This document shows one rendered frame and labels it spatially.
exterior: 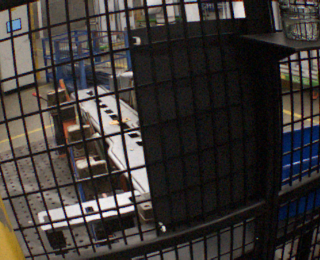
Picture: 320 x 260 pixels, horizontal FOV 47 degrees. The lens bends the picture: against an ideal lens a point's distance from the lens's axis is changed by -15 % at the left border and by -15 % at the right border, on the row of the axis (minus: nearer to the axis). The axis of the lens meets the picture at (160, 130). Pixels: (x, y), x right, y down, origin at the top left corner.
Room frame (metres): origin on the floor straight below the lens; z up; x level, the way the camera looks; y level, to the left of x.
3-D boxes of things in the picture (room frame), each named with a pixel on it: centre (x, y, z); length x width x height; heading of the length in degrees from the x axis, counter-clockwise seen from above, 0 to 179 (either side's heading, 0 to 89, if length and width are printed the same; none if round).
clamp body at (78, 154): (1.44, 0.29, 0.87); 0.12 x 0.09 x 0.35; 109
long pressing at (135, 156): (1.57, 0.16, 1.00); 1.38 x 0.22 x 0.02; 19
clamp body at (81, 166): (1.10, 0.21, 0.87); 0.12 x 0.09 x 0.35; 109
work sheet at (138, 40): (0.55, -0.09, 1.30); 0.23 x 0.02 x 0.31; 109
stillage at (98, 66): (6.23, 0.92, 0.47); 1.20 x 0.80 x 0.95; 30
